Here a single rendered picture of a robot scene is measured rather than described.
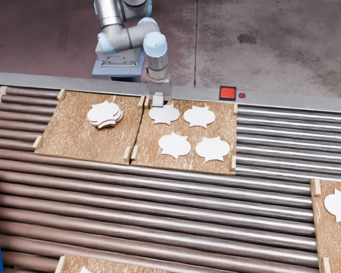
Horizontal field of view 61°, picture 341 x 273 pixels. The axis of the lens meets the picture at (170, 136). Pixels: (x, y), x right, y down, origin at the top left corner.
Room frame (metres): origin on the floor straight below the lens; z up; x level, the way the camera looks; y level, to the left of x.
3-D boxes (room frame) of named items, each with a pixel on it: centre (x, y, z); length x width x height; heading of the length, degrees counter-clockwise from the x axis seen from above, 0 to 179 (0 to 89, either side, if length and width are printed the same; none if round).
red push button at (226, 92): (0.89, -0.29, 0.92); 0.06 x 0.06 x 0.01; 75
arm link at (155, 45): (0.80, 0.02, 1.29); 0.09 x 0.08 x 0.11; 9
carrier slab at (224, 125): (0.70, -0.07, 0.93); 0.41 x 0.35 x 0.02; 76
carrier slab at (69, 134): (0.79, 0.33, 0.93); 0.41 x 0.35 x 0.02; 75
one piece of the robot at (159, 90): (0.78, 0.02, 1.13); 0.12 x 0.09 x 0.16; 165
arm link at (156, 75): (0.80, 0.02, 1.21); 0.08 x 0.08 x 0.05
